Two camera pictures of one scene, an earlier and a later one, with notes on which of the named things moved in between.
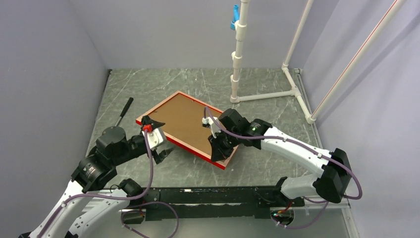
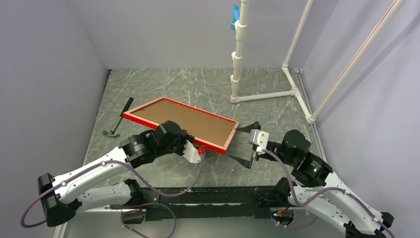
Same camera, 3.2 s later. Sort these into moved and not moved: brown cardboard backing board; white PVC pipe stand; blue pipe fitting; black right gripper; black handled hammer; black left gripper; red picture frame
Moved: red picture frame; brown cardboard backing board; black right gripper; black left gripper
Not moved: white PVC pipe stand; black handled hammer; blue pipe fitting
